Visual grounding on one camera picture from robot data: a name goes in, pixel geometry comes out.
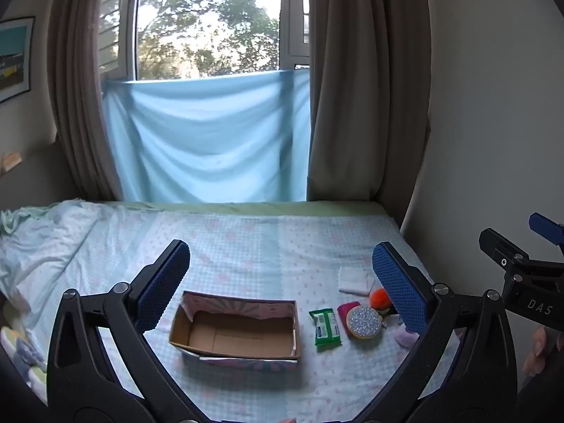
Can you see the pile of pastel clothes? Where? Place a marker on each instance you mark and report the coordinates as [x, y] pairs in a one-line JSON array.
[[22, 352]]

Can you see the light blue hanging cloth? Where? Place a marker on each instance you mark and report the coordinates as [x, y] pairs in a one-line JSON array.
[[207, 141]]

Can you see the orange pompom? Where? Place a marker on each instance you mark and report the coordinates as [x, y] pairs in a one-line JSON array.
[[380, 298]]

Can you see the small beige object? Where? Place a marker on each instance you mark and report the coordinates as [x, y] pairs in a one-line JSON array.
[[11, 161]]

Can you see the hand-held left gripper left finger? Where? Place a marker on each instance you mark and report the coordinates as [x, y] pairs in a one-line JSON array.
[[161, 288]]

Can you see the round glitter sponge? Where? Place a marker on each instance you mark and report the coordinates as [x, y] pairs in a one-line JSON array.
[[364, 323]]

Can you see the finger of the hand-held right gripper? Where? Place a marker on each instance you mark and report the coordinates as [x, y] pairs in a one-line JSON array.
[[546, 227], [502, 250]]

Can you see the person's right hand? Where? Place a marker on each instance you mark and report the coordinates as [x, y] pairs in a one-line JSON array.
[[539, 352]]

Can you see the crumpled light blue duvet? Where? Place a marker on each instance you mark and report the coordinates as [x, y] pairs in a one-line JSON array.
[[39, 246]]

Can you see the green mattress sheet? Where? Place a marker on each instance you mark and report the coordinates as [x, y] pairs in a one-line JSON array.
[[246, 208]]

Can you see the green wet wipes packet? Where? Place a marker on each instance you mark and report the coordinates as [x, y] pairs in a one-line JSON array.
[[326, 328]]

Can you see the white folded cloth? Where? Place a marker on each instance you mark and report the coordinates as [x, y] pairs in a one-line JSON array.
[[354, 280]]

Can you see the pink pouch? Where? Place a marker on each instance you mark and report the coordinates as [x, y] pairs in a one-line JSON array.
[[348, 307]]

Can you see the window with shutters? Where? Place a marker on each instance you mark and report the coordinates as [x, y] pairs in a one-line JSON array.
[[207, 17]]

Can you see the grey lens cloth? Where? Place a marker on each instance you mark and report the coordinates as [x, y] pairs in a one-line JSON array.
[[406, 339]]

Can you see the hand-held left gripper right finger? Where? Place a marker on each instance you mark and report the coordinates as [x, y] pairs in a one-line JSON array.
[[398, 288]]

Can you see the beige curtain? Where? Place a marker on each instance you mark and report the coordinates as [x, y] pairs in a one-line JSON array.
[[83, 97], [365, 97]]

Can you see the small lilac soft toy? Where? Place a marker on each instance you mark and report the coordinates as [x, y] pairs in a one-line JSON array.
[[401, 320]]

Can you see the wall poster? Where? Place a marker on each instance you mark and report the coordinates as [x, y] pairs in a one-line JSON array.
[[13, 59]]

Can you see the patterned cardboard box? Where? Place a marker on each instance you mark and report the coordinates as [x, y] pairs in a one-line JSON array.
[[229, 339]]

